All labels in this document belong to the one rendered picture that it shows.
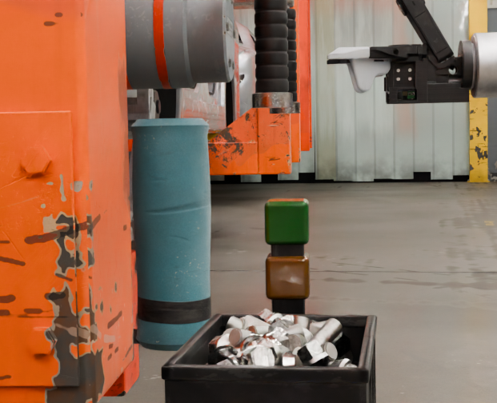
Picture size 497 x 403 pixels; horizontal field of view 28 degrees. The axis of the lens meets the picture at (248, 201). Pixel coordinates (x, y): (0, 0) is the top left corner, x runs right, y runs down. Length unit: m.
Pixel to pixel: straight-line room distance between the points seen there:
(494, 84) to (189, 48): 0.44
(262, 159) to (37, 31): 4.21
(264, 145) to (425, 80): 3.55
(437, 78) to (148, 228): 0.51
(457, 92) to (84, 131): 0.79
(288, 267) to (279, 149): 4.02
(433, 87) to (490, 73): 0.08
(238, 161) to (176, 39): 3.74
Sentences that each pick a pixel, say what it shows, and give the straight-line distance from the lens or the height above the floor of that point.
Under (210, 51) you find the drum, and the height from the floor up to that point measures 0.82.
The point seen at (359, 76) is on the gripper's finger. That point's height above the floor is 0.80.
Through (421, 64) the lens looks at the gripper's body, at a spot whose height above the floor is 0.81.
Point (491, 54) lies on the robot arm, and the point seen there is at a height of 0.82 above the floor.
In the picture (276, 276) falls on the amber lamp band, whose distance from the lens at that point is 0.91.
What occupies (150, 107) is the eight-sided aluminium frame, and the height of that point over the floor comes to 0.76.
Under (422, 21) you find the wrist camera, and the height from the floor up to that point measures 0.87.
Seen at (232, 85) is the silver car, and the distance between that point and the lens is 7.81.
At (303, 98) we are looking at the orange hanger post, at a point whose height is 1.09.
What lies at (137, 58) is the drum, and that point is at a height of 0.81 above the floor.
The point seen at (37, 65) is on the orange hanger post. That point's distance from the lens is 0.74.
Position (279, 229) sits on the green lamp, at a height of 0.64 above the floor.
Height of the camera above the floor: 0.72
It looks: 4 degrees down
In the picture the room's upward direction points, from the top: 1 degrees counter-clockwise
